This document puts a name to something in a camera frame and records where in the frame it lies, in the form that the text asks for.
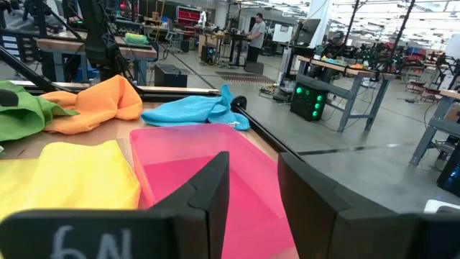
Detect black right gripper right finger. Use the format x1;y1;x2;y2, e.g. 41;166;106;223
277;152;460;259

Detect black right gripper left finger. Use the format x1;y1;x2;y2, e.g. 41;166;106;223
0;151;231;259

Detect pink plastic basket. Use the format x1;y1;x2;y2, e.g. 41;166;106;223
129;123;300;259

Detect yellow microfiber towel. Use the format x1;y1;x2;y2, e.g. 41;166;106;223
0;140;142;221

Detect green microfiber towel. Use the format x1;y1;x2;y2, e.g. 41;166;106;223
0;80;79;143

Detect blue microfiber towel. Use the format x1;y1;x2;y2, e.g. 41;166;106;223
141;83;251;132

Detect orange microfiber towel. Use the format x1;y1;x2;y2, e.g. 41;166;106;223
40;74;144;136

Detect white object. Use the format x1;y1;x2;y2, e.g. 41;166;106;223
423;199;460;215

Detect computer tower with green lights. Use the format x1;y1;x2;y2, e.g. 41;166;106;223
290;82;329;122

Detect black box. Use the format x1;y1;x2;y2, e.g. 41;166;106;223
154;63;189;88

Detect grey metal table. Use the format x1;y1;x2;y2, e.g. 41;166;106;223
409;88;460;167

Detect wooden workbench with grey legs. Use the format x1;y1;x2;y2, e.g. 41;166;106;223
36;29;158;86
295;55;400;132

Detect dark floor mat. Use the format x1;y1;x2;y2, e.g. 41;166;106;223
214;70;276;85

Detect seated person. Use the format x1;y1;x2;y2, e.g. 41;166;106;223
322;30;346;60

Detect green and yellow cloth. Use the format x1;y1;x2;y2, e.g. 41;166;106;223
124;32;150;46

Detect dark monitor screen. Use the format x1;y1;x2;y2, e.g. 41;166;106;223
294;18;322;47

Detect whiteboard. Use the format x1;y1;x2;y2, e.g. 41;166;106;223
272;22;294;45

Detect standing person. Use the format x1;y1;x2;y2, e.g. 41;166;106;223
245;12;267;63

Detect red tool cabinet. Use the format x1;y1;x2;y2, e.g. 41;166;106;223
175;5;202;27

